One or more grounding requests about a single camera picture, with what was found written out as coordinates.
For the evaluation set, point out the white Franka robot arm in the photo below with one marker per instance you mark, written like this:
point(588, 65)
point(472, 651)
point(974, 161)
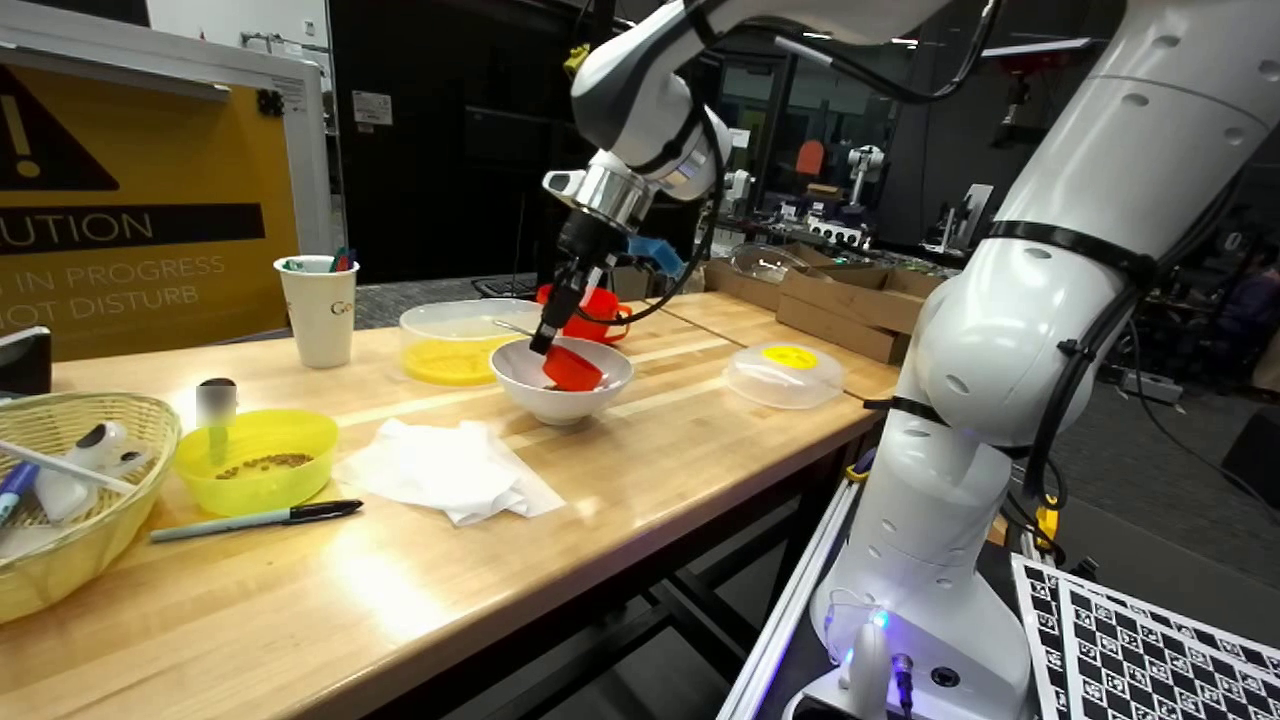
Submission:
point(1012, 332)

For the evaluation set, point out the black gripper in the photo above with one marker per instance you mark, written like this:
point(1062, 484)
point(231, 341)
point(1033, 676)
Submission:
point(588, 250)

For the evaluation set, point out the small black device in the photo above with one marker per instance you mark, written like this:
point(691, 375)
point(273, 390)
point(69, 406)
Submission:
point(26, 361)

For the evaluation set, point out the brown beans pile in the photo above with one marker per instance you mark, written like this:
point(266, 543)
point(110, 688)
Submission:
point(262, 465)

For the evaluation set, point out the small white background robot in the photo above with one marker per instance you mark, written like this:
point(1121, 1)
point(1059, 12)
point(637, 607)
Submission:
point(867, 164)

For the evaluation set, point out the long flat cardboard box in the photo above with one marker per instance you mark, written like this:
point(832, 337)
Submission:
point(840, 315)

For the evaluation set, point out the aluminium frame rail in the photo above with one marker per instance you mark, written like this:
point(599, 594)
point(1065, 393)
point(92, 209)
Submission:
point(784, 612)

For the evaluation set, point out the black marker pen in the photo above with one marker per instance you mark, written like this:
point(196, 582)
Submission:
point(266, 517)

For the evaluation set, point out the yellow-green plastic bowl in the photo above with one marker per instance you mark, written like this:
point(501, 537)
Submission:
point(252, 499)

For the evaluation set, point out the woven yellow basket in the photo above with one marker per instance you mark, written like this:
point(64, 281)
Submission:
point(92, 555)

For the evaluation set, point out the yellow plastic piece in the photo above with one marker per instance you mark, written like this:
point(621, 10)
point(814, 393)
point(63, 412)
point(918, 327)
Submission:
point(791, 356)

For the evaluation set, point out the yellow caution sign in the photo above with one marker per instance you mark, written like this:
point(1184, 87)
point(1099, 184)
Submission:
point(132, 172)

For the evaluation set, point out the white paper cup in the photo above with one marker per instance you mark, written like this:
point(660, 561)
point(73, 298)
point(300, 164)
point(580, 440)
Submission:
point(320, 320)

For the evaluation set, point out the clear container yellow contents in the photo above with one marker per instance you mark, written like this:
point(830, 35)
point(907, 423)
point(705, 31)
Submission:
point(455, 351)

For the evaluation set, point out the clear round lidded container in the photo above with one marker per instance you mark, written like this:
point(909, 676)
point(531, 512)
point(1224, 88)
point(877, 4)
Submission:
point(784, 385)

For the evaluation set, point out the red plastic cup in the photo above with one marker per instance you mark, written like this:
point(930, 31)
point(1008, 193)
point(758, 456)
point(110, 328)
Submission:
point(603, 310)

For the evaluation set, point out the checkerboard calibration board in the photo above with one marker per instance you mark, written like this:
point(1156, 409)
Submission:
point(1147, 655)

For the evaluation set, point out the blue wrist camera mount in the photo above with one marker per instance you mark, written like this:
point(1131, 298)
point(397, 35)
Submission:
point(658, 253)

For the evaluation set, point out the black metal spoon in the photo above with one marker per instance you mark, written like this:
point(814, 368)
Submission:
point(217, 393)

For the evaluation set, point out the white round object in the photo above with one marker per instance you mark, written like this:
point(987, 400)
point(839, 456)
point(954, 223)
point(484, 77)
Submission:
point(106, 447)

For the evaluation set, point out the white paper towel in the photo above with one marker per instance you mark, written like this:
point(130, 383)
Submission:
point(441, 474)

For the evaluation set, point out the blue marker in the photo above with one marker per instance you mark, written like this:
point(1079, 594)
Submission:
point(13, 484)

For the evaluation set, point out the white bowl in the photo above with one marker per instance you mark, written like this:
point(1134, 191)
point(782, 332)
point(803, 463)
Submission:
point(572, 406)

